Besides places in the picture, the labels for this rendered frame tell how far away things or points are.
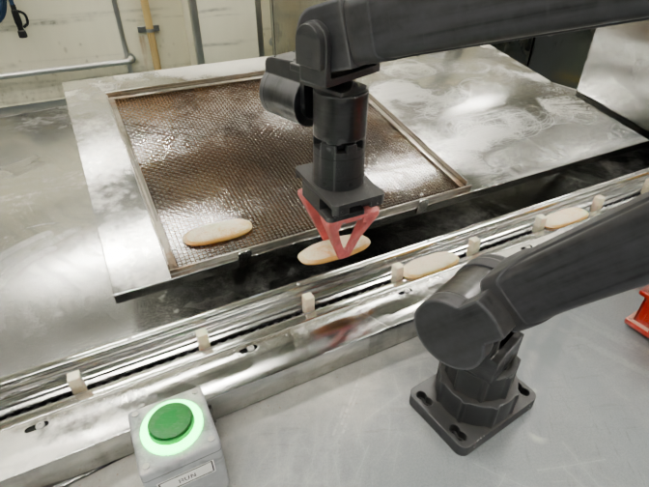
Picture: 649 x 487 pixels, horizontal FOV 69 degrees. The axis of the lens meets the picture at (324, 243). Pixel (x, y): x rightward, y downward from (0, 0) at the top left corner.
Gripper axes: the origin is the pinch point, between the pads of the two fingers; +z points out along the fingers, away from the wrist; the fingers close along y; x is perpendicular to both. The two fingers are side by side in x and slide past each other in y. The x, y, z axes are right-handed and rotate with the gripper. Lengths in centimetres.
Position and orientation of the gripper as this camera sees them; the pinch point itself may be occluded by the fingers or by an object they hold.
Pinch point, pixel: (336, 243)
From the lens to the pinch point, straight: 59.5
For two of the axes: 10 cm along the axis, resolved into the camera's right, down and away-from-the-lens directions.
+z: -0.1, 8.0, 5.9
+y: 4.6, 5.3, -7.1
